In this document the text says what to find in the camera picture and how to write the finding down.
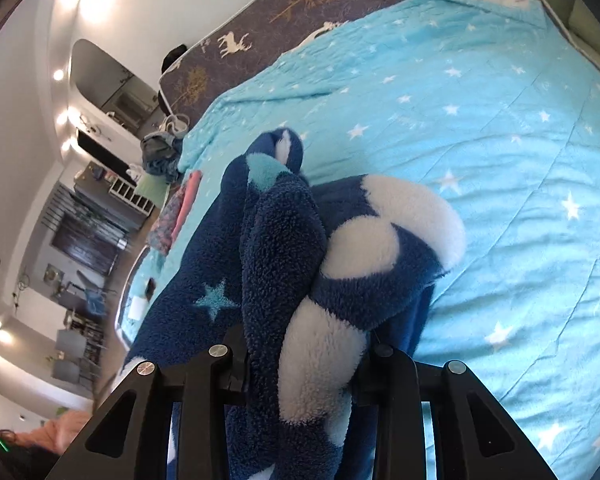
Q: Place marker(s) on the navy fleece pajama top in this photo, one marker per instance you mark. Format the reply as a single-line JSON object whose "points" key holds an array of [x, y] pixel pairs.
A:
{"points": [[280, 240]]}

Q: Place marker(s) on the small dark object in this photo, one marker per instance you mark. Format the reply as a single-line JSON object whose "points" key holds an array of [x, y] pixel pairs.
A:
{"points": [[150, 287]]}

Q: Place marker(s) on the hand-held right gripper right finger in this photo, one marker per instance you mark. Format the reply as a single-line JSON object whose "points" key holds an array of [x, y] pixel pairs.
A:
{"points": [[380, 375]]}

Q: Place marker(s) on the person's left forearm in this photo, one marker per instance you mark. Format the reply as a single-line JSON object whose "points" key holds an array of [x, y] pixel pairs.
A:
{"points": [[60, 430]]}

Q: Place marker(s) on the blue chair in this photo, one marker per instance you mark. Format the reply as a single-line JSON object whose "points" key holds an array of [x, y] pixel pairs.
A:
{"points": [[95, 302]]}

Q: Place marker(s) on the dark deer print mattress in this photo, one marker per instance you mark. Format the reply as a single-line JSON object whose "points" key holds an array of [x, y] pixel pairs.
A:
{"points": [[260, 20]]}

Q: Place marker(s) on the small white object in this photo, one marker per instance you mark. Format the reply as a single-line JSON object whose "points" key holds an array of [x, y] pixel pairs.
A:
{"points": [[138, 307]]}

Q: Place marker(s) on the white cubby shelf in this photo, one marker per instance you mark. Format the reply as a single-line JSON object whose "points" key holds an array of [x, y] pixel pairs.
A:
{"points": [[130, 197]]}

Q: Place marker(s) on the turquoise star blanket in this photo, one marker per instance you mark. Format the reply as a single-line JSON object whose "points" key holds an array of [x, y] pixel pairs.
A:
{"points": [[480, 160]]}

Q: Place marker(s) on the folded floral cloth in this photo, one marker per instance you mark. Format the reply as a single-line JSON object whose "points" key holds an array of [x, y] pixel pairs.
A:
{"points": [[165, 225]]}

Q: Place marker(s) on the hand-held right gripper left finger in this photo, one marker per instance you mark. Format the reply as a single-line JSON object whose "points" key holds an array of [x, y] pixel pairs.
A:
{"points": [[237, 370]]}

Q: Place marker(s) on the pile of dark clothes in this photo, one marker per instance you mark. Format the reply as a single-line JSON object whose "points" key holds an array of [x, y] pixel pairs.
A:
{"points": [[157, 155]]}

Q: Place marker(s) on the arched wall mirror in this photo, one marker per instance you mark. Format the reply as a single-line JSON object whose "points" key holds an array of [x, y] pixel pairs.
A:
{"points": [[105, 80]]}

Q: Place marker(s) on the folded pink cloth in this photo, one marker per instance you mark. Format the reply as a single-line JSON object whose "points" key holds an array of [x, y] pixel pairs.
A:
{"points": [[190, 195]]}

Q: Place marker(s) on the black object on mattress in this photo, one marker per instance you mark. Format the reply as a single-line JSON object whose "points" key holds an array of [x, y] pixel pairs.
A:
{"points": [[175, 56]]}

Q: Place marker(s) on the green pillow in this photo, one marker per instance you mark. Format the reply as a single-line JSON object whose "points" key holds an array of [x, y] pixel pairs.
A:
{"points": [[147, 187]]}

